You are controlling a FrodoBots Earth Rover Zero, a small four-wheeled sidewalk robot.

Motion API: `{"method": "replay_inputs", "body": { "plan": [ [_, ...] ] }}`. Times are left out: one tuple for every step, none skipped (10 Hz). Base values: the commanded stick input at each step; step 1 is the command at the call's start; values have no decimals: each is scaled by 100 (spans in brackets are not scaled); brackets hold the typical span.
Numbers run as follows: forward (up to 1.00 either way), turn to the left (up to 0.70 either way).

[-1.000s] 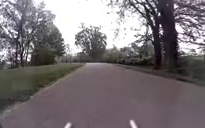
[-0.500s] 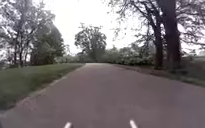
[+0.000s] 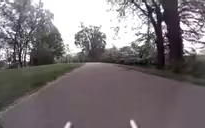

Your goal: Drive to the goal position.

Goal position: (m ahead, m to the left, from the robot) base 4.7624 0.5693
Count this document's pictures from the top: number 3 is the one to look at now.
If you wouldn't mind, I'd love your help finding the large tree with thick trunk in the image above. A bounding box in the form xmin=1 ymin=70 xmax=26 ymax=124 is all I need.
xmin=159 ymin=0 xmax=205 ymax=68

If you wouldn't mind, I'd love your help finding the reddish grey asphalt path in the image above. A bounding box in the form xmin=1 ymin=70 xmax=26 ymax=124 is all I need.
xmin=0 ymin=61 xmax=205 ymax=128

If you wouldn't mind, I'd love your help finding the robot's own part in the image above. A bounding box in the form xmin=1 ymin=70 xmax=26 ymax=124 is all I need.
xmin=129 ymin=119 xmax=139 ymax=128
xmin=63 ymin=121 xmax=73 ymax=128

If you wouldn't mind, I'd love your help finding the large tree with thin trunk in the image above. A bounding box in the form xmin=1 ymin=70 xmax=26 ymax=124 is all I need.
xmin=106 ymin=0 xmax=166 ymax=68

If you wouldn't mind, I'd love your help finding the group of trees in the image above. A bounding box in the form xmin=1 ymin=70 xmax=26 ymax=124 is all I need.
xmin=0 ymin=0 xmax=71 ymax=69

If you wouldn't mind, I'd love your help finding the row of bushes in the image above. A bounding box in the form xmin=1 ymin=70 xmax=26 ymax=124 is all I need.
xmin=99 ymin=39 xmax=205 ymax=73

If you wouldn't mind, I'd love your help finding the grass field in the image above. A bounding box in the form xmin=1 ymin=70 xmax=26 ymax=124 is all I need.
xmin=0 ymin=62 xmax=86 ymax=118

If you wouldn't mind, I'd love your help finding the distant broad tree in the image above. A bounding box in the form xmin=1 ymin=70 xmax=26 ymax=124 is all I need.
xmin=73 ymin=23 xmax=108 ymax=63

